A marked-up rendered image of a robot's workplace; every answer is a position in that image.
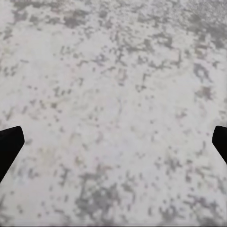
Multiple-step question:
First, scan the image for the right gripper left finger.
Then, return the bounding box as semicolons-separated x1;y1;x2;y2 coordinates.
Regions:
0;126;25;182

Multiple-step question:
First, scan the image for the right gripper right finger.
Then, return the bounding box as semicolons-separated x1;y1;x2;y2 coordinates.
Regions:
212;125;227;164

